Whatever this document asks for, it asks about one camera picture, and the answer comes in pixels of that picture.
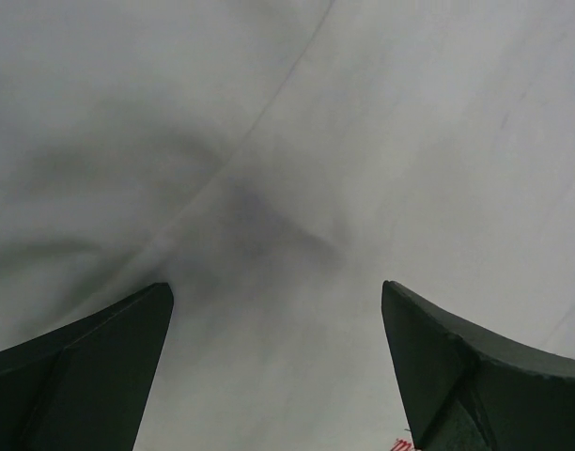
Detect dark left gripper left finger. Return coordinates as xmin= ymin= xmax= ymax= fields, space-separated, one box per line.
xmin=0 ymin=283 xmax=174 ymax=451

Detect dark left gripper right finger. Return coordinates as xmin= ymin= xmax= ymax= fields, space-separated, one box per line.
xmin=381 ymin=281 xmax=575 ymax=450

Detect white Coca-Cola t-shirt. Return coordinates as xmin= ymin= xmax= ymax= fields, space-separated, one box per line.
xmin=0 ymin=1 xmax=575 ymax=450

